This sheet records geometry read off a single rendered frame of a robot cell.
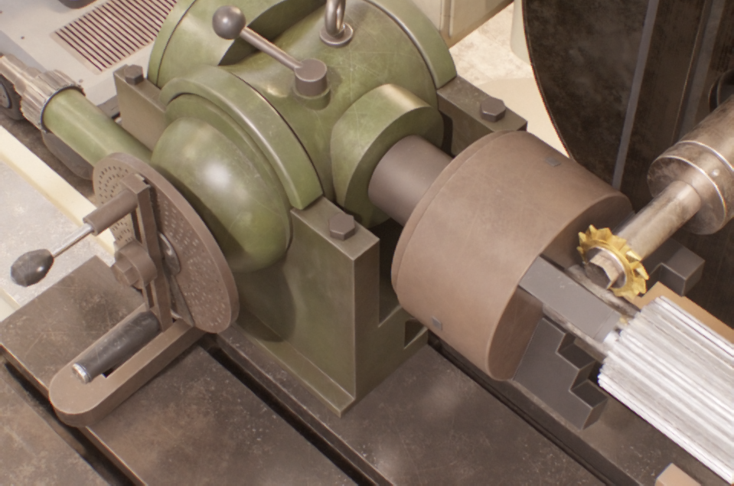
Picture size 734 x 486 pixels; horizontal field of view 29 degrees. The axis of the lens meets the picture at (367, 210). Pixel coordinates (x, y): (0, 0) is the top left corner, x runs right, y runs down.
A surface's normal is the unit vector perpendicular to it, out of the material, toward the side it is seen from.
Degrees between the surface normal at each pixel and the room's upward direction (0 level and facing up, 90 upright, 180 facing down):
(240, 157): 27
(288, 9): 90
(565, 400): 65
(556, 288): 35
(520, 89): 0
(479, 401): 0
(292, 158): 47
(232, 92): 1
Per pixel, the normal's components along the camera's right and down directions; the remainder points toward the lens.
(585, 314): -0.40, -0.22
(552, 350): -0.64, 0.22
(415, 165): -0.14, -0.52
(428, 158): 0.14, -0.74
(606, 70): -0.70, 0.54
